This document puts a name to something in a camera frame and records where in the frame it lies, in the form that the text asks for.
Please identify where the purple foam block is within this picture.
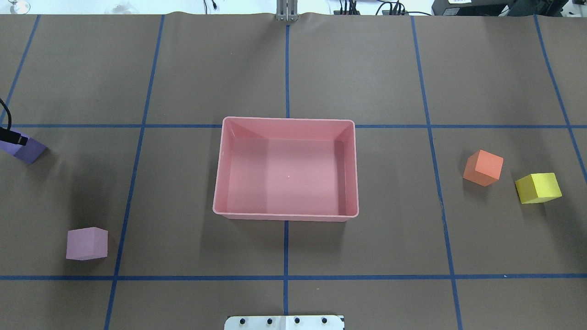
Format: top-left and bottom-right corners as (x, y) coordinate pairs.
(0, 134), (47, 164)

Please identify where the orange foam block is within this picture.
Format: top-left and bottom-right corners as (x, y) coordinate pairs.
(463, 149), (504, 187)

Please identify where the pink plastic bin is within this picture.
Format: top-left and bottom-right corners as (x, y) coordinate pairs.
(212, 116), (360, 222)

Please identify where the light pink foam block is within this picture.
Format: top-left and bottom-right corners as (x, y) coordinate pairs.
(66, 227), (109, 261)

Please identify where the yellow foam block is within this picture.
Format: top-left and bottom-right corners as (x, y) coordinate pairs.
(515, 172), (562, 204)

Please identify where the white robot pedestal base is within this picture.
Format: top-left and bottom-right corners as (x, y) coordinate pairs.
(224, 315), (345, 330)

